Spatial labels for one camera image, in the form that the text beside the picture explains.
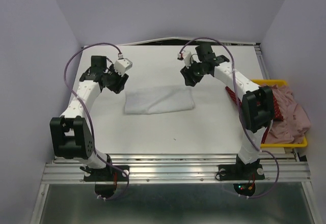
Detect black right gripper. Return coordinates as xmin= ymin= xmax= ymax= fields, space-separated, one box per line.
xmin=180 ymin=59 xmax=205 ymax=87

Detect white skirt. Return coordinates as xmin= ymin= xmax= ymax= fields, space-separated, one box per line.
xmin=124 ymin=86 xmax=195 ymax=115

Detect red polka dot skirt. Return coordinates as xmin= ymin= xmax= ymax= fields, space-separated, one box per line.
xmin=225 ymin=87 xmax=283 ymax=144

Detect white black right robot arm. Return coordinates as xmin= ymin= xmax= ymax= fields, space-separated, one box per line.
xmin=177 ymin=43 xmax=275 ymax=178

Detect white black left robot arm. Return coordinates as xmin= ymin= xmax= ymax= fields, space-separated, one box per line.
xmin=49 ymin=54 xmax=132 ymax=180

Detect yellow plastic tray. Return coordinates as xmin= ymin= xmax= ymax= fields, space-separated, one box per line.
xmin=252 ymin=79 xmax=307 ymax=148

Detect pink skirt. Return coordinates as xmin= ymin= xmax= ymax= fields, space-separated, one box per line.
xmin=265 ymin=85 xmax=311 ymax=144

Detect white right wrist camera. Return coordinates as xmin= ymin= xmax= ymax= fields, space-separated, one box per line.
xmin=177 ymin=50 xmax=195 ymax=68

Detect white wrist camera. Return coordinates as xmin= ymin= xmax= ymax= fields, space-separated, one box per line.
xmin=177 ymin=50 xmax=195 ymax=68
xmin=114 ymin=59 xmax=133 ymax=76

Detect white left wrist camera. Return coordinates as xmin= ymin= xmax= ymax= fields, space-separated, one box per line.
xmin=114 ymin=59 xmax=133 ymax=76

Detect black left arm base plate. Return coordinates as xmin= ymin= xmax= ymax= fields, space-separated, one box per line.
xmin=79 ymin=166 xmax=128 ymax=182

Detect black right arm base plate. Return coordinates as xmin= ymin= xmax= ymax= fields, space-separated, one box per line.
xmin=215 ymin=164 xmax=265 ymax=182

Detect aluminium mounting rail frame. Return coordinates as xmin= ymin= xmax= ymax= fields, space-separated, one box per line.
xmin=30 ymin=42 xmax=319 ymax=224

